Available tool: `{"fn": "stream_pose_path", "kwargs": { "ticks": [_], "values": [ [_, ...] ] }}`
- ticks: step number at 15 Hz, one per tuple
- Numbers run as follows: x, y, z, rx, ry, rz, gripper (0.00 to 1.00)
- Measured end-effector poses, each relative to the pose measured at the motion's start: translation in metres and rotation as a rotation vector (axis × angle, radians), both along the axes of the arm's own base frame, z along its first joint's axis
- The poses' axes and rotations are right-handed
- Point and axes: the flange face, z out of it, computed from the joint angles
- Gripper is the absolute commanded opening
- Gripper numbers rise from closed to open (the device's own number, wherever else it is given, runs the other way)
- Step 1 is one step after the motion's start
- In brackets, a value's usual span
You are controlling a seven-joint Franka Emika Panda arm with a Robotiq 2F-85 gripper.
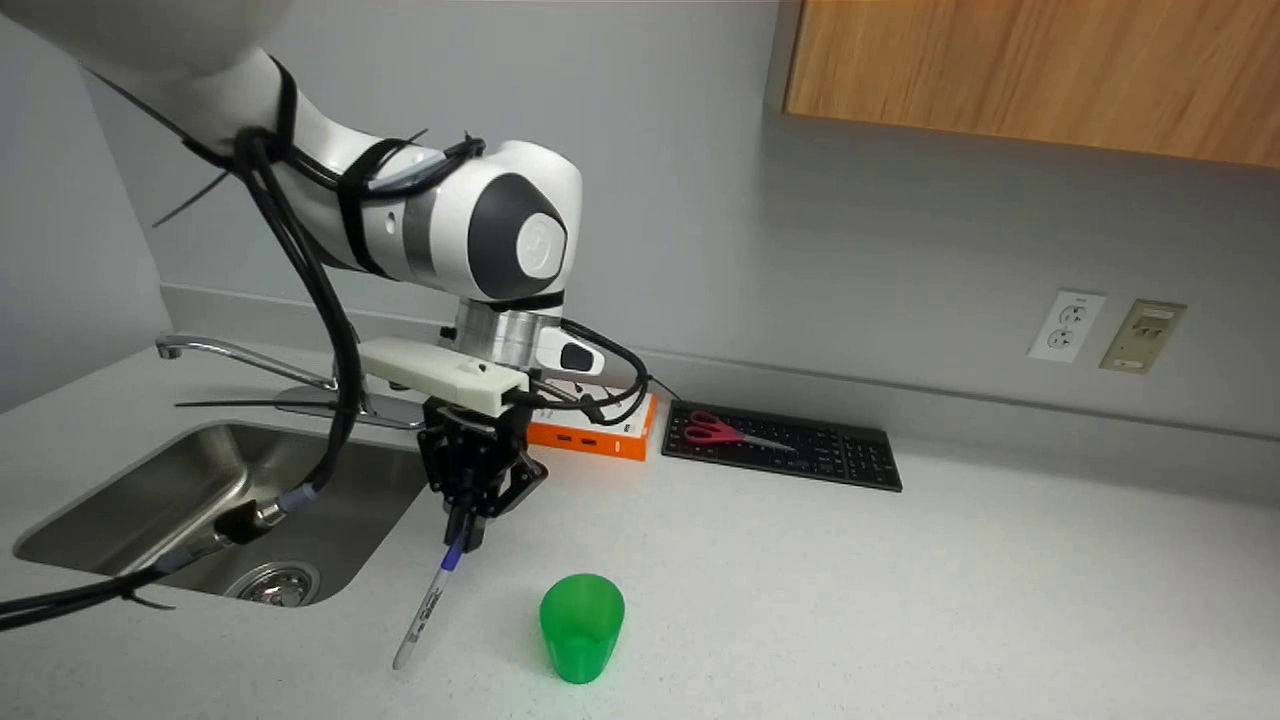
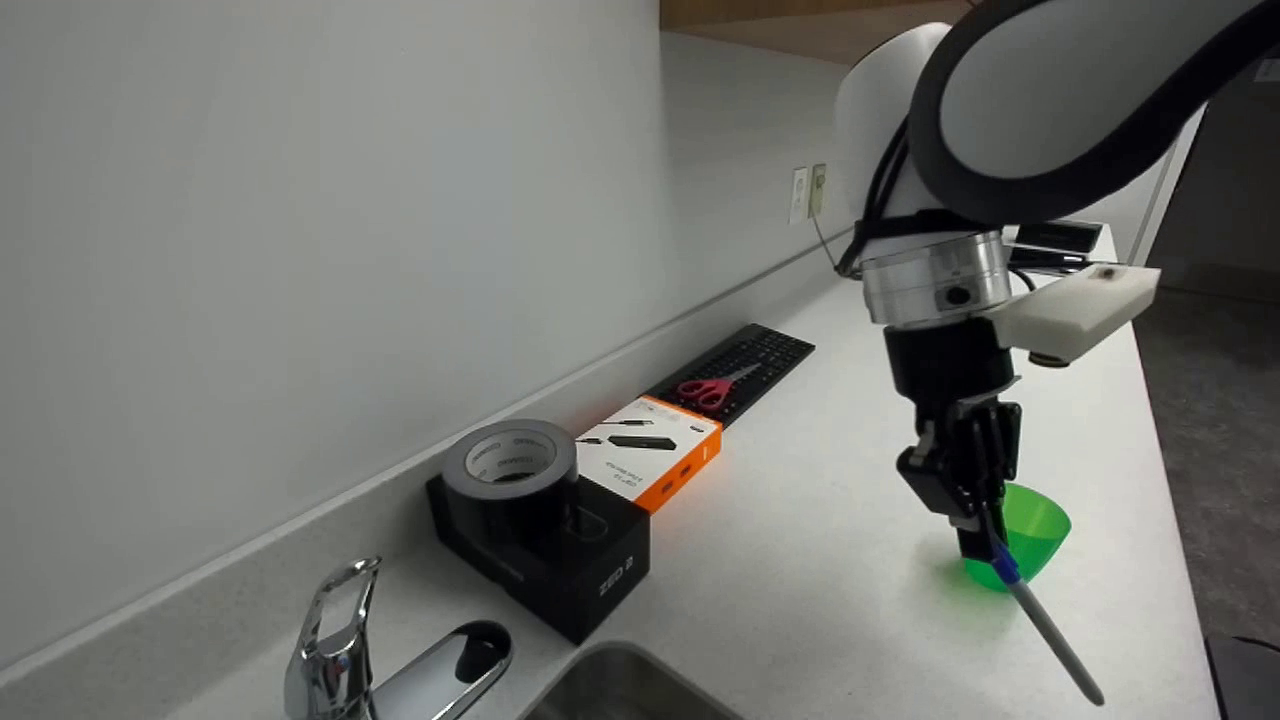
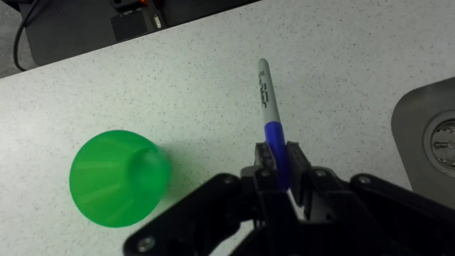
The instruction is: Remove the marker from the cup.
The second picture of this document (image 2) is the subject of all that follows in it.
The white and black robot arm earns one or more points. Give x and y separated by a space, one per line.
1066 107

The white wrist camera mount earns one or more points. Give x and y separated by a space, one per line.
1084 305

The chrome sink faucet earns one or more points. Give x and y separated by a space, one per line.
330 661

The white wall outlet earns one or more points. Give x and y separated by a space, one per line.
806 195

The orange and white product box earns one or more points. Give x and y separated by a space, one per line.
657 463

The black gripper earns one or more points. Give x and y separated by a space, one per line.
948 362

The dark object at counter edge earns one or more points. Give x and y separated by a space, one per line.
1244 682

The grey marker with blue cap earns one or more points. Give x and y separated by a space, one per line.
1054 641

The wooden wall cabinet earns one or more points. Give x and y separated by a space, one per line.
773 18

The grey duct tape roll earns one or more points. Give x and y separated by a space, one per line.
461 472

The green plastic cup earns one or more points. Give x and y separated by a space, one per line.
1035 524

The black cardboard box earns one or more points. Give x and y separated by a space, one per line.
587 573

